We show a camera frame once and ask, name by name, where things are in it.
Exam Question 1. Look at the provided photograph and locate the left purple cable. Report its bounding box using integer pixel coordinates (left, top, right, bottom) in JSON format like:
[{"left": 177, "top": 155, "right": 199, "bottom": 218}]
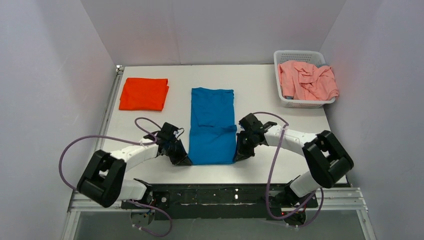
[{"left": 58, "top": 117, "right": 173, "bottom": 238}]

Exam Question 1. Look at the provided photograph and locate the pink t shirt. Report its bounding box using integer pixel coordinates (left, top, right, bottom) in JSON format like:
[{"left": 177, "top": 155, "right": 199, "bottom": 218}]
[{"left": 277, "top": 60, "right": 340, "bottom": 101}]

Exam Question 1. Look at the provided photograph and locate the aluminium frame rail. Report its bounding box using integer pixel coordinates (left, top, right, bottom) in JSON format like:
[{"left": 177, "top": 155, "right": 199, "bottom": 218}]
[{"left": 61, "top": 65, "right": 377, "bottom": 240}]

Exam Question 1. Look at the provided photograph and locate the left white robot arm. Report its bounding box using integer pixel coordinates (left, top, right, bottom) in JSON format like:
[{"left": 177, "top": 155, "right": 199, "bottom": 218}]
[{"left": 76, "top": 122, "right": 193, "bottom": 208}]

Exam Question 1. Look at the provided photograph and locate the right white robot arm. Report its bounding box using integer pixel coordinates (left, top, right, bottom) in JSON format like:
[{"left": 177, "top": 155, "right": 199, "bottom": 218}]
[{"left": 233, "top": 113, "right": 354, "bottom": 204}]

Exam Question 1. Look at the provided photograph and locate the blue t shirt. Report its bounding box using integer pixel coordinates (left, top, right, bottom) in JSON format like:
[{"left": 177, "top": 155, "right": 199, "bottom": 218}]
[{"left": 188, "top": 87, "right": 237, "bottom": 165}]

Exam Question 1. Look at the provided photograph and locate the folded orange t shirt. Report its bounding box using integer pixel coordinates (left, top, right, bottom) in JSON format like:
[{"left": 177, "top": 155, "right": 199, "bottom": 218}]
[{"left": 118, "top": 77, "right": 169, "bottom": 112}]

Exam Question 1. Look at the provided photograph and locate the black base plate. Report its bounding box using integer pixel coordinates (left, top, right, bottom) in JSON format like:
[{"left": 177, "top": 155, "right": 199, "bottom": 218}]
[{"left": 136, "top": 184, "right": 306, "bottom": 220}]

